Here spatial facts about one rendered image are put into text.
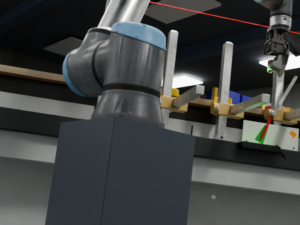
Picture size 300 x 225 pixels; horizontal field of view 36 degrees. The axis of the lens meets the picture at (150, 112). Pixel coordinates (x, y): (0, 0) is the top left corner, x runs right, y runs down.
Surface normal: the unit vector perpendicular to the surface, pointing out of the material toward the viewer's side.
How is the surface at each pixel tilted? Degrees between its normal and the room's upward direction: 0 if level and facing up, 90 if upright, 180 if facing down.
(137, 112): 70
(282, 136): 90
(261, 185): 90
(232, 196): 90
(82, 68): 106
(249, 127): 90
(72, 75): 118
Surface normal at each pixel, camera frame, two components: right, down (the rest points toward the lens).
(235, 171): 0.23, -0.15
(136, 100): 0.25, -0.48
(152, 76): 0.61, -0.07
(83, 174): -0.77, -0.20
